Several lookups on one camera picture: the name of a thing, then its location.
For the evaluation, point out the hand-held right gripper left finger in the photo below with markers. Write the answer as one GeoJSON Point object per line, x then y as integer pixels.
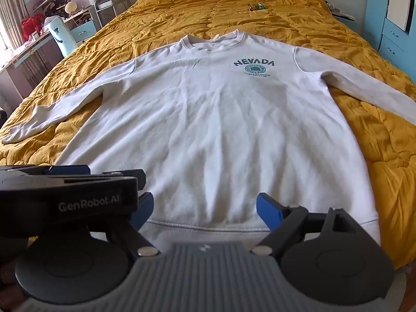
{"type": "Point", "coordinates": [143, 209]}

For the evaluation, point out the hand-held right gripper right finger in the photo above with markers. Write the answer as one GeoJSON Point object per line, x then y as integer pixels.
{"type": "Point", "coordinates": [269, 209]}

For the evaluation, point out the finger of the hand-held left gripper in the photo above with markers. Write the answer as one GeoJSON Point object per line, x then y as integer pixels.
{"type": "Point", "coordinates": [79, 169]}
{"type": "Point", "coordinates": [126, 175]}

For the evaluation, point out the white printed sweatshirt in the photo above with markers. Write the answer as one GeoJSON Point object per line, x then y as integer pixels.
{"type": "Point", "coordinates": [211, 130]}

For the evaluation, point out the wooden desk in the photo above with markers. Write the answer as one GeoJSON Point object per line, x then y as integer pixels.
{"type": "Point", "coordinates": [22, 58]}

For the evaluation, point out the light blue chair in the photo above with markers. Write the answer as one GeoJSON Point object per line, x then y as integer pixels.
{"type": "Point", "coordinates": [60, 35]}

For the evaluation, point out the red bag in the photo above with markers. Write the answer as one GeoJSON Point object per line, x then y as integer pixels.
{"type": "Point", "coordinates": [32, 24]}

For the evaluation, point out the round cream ball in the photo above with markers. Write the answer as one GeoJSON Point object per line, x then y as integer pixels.
{"type": "Point", "coordinates": [71, 6]}

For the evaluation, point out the curtain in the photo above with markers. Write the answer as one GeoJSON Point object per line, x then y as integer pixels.
{"type": "Point", "coordinates": [8, 6]}

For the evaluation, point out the mustard yellow quilt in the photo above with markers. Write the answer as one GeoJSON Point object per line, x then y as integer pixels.
{"type": "Point", "coordinates": [201, 3]}

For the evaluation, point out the small colourful snack packet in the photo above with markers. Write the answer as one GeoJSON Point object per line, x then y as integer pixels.
{"type": "Point", "coordinates": [256, 6]}

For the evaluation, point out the blue drawer cabinet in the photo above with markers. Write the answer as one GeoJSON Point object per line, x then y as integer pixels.
{"type": "Point", "coordinates": [390, 39]}

